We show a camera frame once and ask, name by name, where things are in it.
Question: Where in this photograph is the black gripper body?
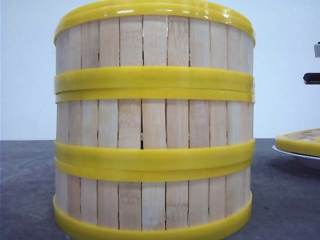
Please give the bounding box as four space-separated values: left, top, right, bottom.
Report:
303 41 320 85

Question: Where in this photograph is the yellow woven bamboo steamer lid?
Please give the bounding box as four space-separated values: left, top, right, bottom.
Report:
275 128 320 157

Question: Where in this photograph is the yellow bamboo steamer tier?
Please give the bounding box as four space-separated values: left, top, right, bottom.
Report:
54 0 255 102
53 87 256 175
53 159 252 240

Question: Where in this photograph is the white plate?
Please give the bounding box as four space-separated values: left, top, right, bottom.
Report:
272 145 320 161

